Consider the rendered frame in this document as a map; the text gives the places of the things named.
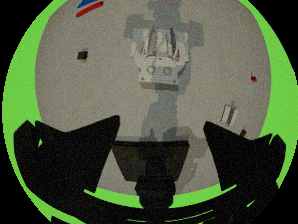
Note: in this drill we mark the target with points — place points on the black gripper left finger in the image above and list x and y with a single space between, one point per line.
84 149

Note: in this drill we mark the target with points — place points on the red flat bar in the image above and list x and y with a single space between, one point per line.
90 8

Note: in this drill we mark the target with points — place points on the blue flat plate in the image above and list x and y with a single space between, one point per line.
84 2

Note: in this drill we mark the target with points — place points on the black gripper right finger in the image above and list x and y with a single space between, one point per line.
232 154

